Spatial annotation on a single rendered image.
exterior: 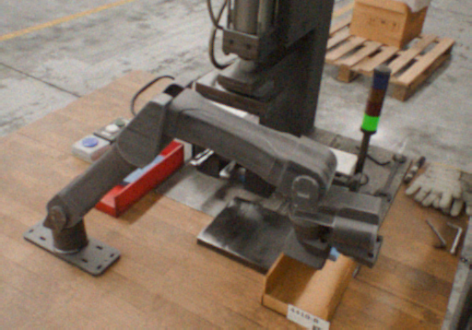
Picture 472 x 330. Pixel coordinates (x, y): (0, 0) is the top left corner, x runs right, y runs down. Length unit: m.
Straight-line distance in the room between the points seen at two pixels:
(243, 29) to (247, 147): 0.39
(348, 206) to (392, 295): 0.35
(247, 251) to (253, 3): 0.48
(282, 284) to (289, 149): 0.36
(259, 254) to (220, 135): 0.37
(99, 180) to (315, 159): 0.37
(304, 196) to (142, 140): 0.24
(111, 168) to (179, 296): 0.28
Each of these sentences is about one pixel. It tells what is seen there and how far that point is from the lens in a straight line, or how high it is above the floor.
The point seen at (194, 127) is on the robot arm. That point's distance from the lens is 0.68.
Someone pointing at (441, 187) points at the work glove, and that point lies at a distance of 1.27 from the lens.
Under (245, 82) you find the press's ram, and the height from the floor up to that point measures 1.18.
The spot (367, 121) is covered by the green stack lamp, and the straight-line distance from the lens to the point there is 1.15.
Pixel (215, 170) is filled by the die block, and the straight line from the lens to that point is 1.18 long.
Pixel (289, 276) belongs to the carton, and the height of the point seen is 0.90.
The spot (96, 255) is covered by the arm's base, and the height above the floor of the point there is 0.91.
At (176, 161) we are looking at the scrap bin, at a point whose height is 0.93.
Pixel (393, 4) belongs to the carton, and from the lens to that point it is 4.31.
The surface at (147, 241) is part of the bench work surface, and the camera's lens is 1.03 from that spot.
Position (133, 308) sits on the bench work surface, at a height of 0.90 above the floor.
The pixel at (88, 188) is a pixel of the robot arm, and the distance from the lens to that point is 0.86.
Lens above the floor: 1.61
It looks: 34 degrees down
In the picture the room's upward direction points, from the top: 4 degrees clockwise
